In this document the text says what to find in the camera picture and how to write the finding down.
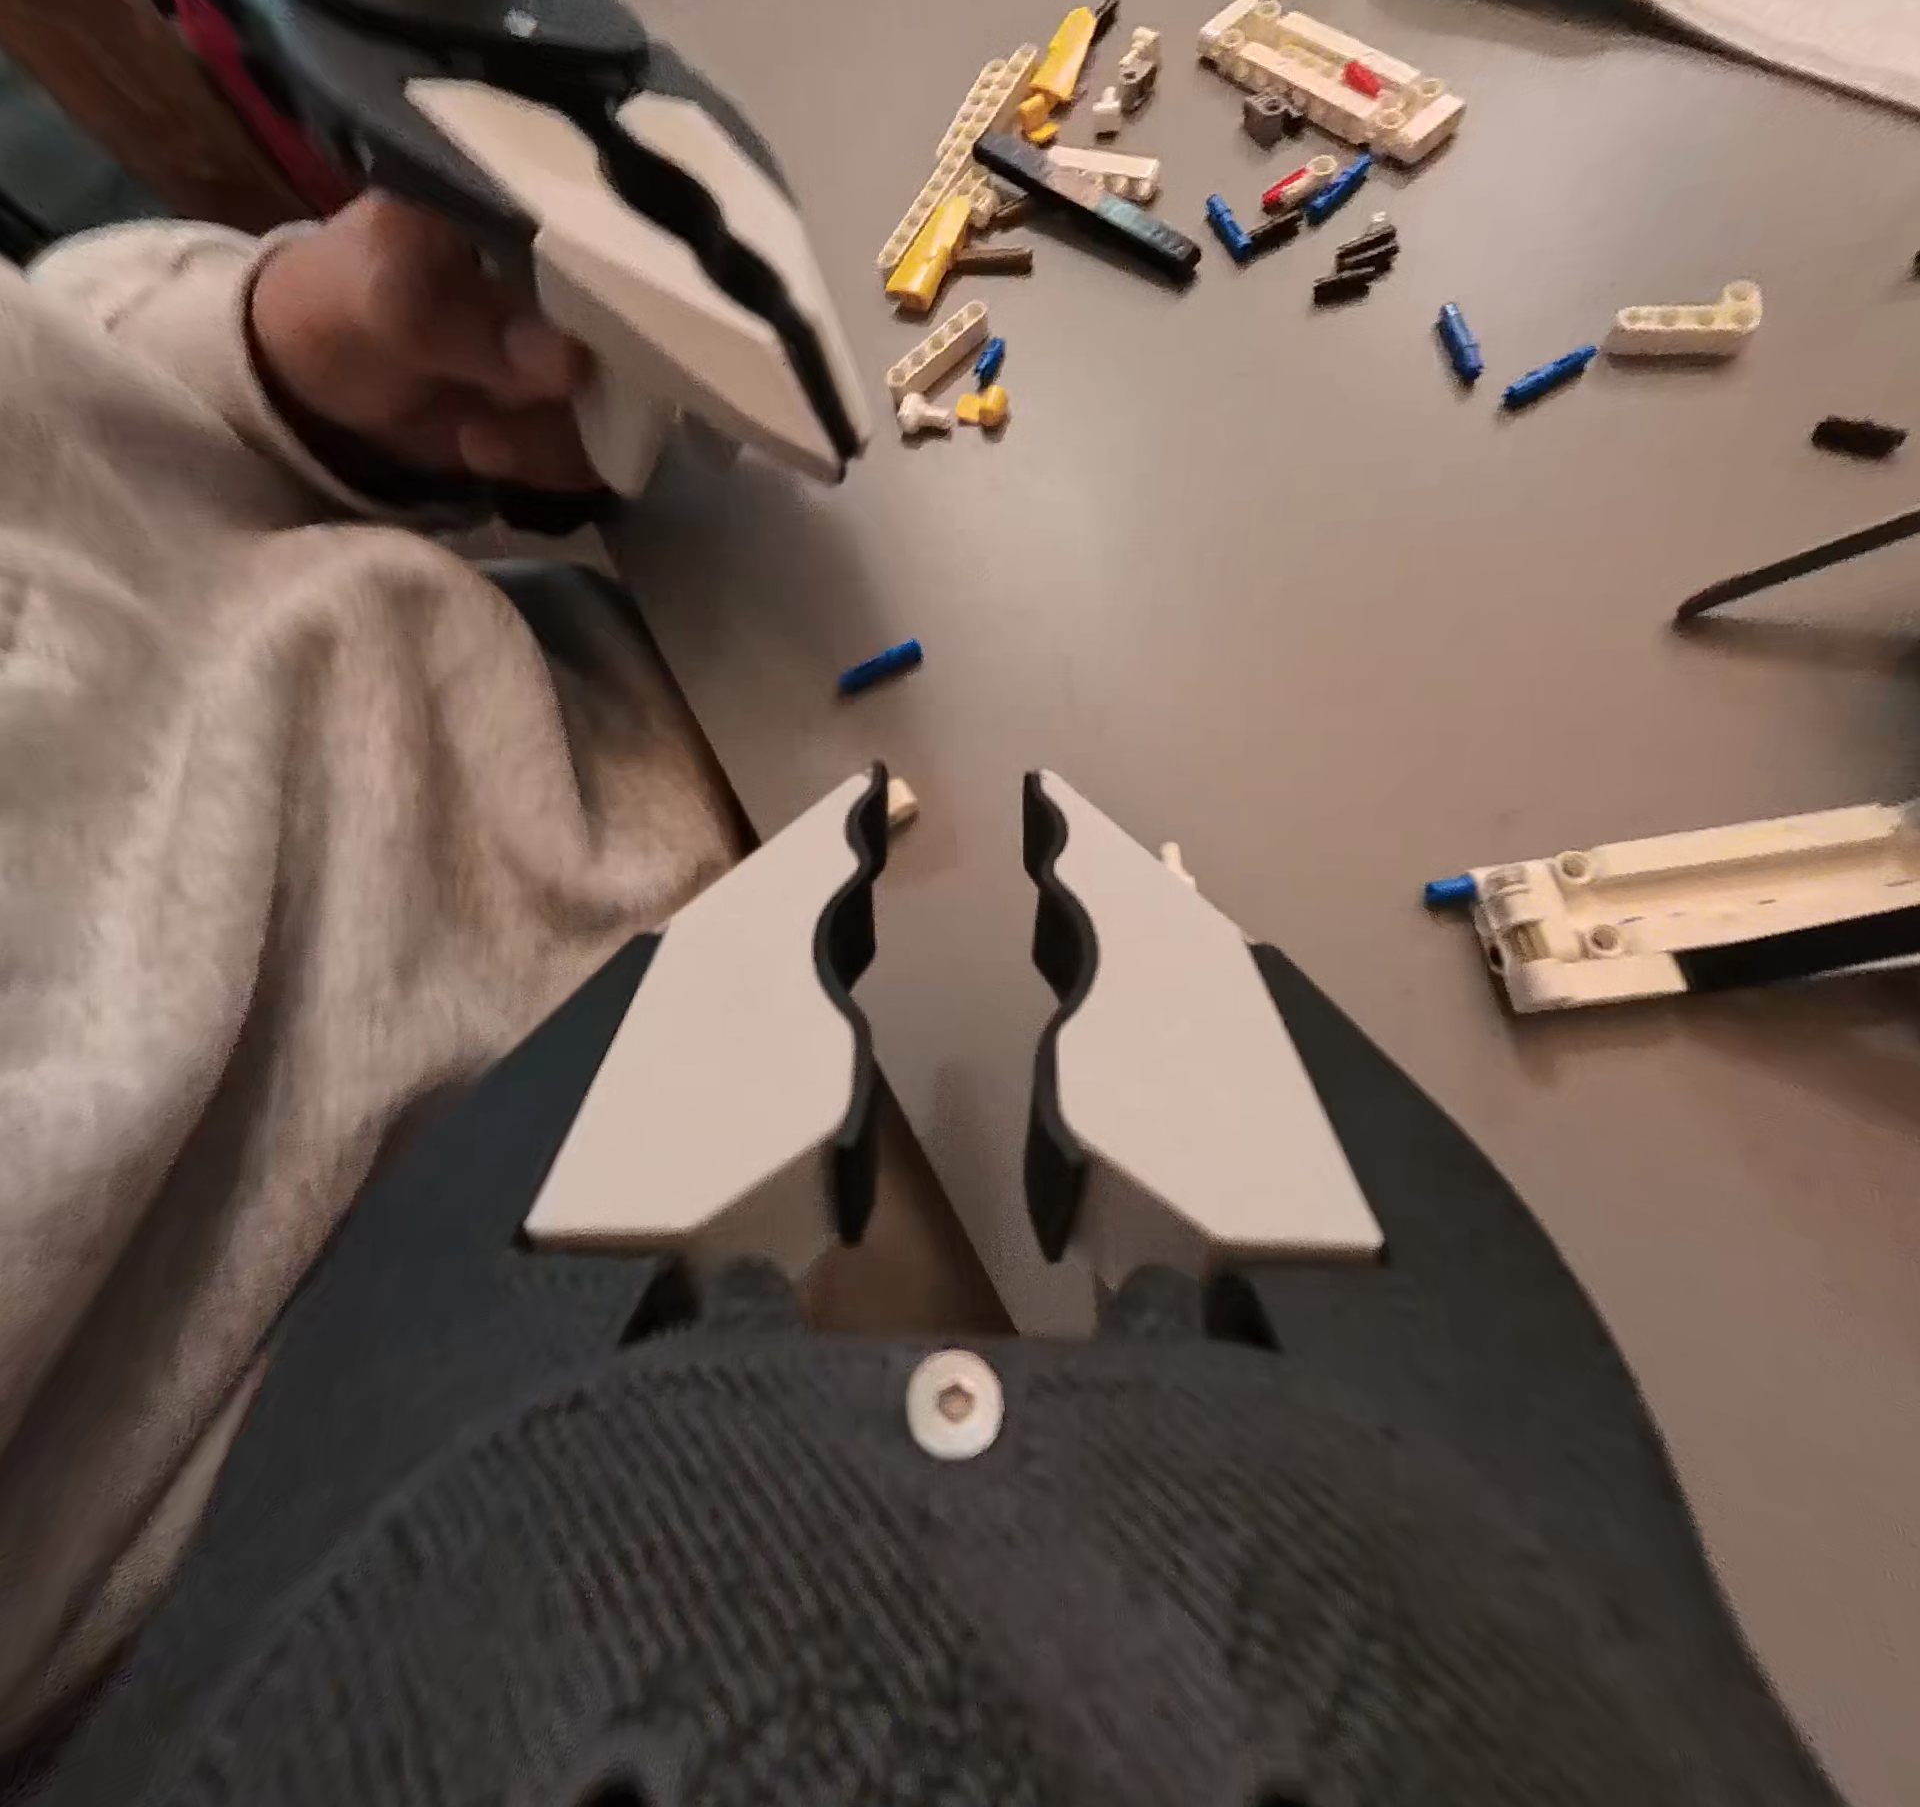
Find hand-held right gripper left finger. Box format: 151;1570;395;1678
524;760;895;1279

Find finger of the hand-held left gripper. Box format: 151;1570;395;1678
609;82;876;467
407;74;852;483

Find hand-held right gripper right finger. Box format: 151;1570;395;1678
1025;765;1384;1279

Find person's left forearm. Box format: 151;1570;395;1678
0;216;407;549

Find long white lego beam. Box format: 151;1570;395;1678
876;37;1042;276

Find long black lego beam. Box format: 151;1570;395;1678
975;132;1208;286

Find cluster of small lego pins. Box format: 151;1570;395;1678
1203;152;1400;312

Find white lego panel assembly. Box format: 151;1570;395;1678
1425;801;1920;1018

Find white angled lego beam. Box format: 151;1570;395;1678
1601;276;1766;362

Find person's left hand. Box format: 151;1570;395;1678
244;190;609;495

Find brown wooden panel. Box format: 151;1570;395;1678
0;0;309;237

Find person's grey hoodie torso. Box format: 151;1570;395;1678
0;489;744;1737

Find white lego frame assembly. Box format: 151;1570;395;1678
1199;0;1468;168

